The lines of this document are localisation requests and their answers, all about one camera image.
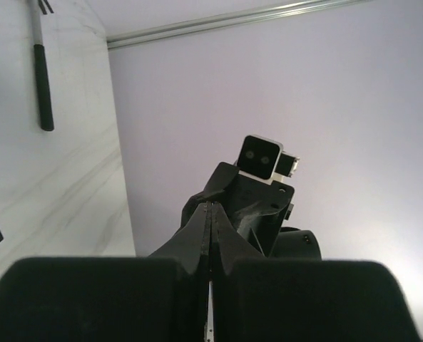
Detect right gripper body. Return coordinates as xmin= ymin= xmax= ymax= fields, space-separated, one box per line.
xmin=180 ymin=162 xmax=295 ymax=257

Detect aluminium frame post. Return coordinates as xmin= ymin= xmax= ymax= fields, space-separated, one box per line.
xmin=107 ymin=0 xmax=359 ymax=51

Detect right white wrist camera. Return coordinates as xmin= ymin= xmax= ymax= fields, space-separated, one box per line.
xmin=234 ymin=135 xmax=300 ymax=184

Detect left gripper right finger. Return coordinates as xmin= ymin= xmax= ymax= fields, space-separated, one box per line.
xmin=210 ymin=204 xmax=420 ymax=341

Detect claw hammer black handle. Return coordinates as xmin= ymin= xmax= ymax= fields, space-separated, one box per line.
xmin=27 ymin=1 xmax=55 ymax=132

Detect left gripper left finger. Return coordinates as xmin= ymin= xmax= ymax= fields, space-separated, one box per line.
xmin=0 ymin=204 xmax=208 ymax=341

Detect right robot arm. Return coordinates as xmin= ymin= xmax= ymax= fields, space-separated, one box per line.
xmin=180 ymin=162 xmax=322 ymax=260

